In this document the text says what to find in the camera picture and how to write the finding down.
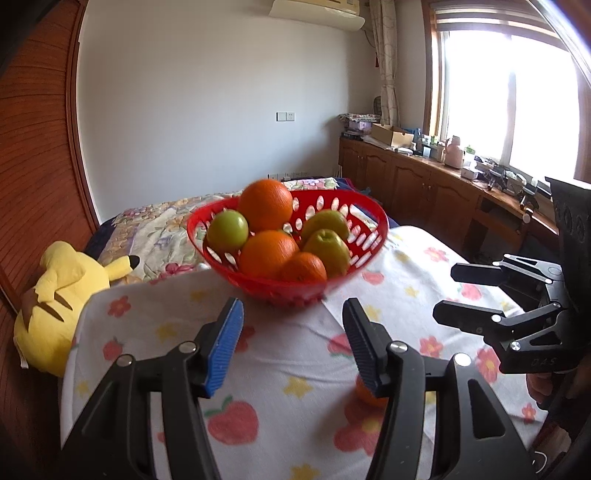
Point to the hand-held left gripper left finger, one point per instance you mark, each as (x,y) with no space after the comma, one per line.
(226,346)

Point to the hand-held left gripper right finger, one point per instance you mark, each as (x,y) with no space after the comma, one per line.
(362,346)

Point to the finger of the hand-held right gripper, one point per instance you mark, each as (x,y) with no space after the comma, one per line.
(466,316)
(485,273)

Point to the small orange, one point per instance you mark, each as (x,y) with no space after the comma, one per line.
(302,270)
(364,394)

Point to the yellow-green apple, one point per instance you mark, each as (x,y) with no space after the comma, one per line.
(327,254)
(328,220)
(227,229)

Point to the large orange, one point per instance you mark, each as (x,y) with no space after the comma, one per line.
(268,254)
(265,205)

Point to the red perforated plastic basket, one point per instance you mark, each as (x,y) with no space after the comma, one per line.
(364,230)

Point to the person's right forearm black sleeve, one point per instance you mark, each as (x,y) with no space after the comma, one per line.
(572,406)

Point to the person's right hand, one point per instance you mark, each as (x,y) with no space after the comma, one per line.
(540,390)

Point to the white floral tablecloth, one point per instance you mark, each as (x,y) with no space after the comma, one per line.
(286,350)

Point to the wooden cabinet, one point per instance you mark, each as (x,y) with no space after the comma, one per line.
(415,184)

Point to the pink bottle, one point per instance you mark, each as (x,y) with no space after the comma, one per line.
(453,152)

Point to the floral bed quilt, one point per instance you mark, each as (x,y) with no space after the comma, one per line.
(152,230)

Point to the cardboard box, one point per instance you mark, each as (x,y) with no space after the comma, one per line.
(392,134)

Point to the yellow plush toy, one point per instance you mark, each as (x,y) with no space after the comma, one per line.
(60,295)

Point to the wooden framed window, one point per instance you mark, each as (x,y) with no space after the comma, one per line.
(485,83)

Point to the folded patterned cloth pile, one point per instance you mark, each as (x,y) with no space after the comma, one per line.
(360,122)

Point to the beige patterned curtain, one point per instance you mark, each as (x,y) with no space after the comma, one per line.
(385,60)

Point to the white air conditioner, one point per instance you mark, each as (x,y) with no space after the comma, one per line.
(318,11)

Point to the white wall outlet strip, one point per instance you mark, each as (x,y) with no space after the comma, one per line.
(286,176)

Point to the white wall switch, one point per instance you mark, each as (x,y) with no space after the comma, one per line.
(286,116)

